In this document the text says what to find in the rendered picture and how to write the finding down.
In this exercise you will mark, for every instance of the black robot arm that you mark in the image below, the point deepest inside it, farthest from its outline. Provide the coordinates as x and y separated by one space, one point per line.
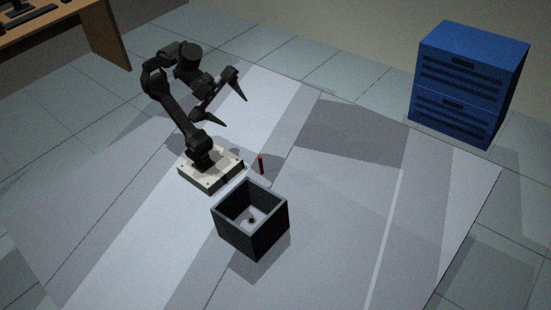
188 56

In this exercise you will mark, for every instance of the red peg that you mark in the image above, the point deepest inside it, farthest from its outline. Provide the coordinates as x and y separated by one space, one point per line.
260 164

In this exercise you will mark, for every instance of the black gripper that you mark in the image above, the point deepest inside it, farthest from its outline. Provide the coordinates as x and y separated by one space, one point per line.
198 113

